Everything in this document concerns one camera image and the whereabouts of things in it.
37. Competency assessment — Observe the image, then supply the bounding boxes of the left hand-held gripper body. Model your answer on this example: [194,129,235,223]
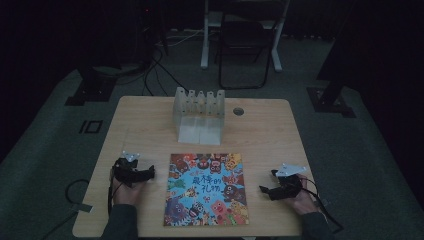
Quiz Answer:
[112,150,148,188]

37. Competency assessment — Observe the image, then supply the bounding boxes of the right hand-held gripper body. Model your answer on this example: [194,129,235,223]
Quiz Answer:
[269,163,307,201]

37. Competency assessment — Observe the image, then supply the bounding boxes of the colourful picture book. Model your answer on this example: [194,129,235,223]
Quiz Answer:
[163,152,250,227]

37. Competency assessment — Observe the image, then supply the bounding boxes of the translucent white book rack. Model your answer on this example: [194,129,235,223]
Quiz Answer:
[172,86,226,146]

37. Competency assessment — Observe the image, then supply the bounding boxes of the person's right hand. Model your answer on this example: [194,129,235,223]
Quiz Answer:
[288,173,318,216]

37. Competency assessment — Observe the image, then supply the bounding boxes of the grey tape strip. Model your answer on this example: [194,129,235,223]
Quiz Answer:
[70,202,93,214]

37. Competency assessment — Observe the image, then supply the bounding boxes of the black stand base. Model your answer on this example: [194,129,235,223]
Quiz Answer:
[306,86,357,119]
[64,65,117,107]

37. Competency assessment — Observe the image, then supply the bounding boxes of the black folding chair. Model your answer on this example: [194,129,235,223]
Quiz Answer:
[217,0,274,91]

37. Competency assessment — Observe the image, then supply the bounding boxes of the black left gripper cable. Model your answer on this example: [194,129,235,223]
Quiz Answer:
[106,173,116,216]

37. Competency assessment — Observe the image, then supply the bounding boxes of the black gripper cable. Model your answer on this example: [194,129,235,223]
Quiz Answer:
[301,176,345,235]
[106,173,116,216]

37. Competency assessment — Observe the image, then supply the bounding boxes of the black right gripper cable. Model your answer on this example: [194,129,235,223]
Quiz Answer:
[301,176,345,235]

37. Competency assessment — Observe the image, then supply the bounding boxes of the black floor cables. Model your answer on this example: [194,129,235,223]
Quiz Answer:
[141,46,189,98]

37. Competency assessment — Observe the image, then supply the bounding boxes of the white desk frame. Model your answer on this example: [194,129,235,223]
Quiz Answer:
[200,0,290,73]

